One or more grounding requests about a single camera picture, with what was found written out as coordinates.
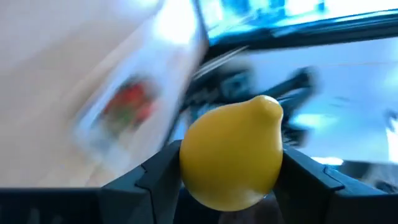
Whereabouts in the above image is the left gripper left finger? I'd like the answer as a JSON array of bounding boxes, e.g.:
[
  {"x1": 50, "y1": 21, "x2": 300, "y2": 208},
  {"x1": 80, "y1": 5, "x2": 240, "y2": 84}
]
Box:
[{"x1": 101, "y1": 139, "x2": 183, "y2": 224}]

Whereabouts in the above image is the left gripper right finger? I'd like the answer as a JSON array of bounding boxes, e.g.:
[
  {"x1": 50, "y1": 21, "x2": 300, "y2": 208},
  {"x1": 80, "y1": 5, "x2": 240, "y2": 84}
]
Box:
[{"x1": 273, "y1": 146, "x2": 398, "y2": 224}]

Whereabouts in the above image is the yellow lemon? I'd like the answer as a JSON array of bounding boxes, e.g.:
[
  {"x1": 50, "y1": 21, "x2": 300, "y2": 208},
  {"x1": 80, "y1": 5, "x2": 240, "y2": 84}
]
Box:
[{"x1": 179, "y1": 95, "x2": 284, "y2": 212}]

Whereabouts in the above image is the red strawberry with leaves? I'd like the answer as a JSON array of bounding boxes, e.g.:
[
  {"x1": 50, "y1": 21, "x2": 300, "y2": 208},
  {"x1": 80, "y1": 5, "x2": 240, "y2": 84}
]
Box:
[{"x1": 102, "y1": 79, "x2": 156, "y2": 131}]

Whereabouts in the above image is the clear plastic tupperware container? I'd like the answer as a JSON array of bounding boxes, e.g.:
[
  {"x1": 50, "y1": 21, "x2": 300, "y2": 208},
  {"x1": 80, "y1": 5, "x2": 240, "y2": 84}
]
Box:
[{"x1": 73, "y1": 0, "x2": 209, "y2": 178}]

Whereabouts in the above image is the black aluminium table frame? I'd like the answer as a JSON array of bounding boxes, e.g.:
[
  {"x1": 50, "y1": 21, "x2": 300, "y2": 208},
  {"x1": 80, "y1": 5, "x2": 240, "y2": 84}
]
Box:
[{"x1": 198, "y1": 9, "x2": 398, "y2": 60}]

